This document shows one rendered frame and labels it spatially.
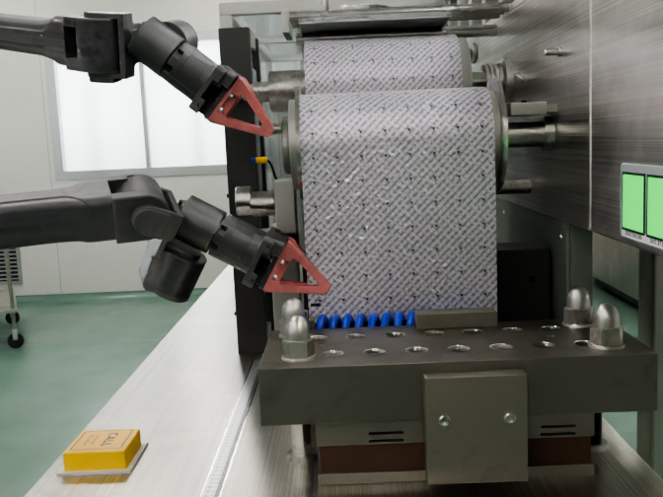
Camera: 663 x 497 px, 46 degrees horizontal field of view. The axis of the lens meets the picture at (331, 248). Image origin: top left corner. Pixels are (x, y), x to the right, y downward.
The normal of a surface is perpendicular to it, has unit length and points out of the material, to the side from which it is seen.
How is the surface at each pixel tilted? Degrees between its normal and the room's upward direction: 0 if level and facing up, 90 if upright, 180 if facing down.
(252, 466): 0
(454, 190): 90
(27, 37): 96
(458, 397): 90
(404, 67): 71
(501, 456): 90
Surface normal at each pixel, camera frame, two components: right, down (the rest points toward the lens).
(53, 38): -0.63, 0.23
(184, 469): -0.04, -0.99
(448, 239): -0.01, 0.14
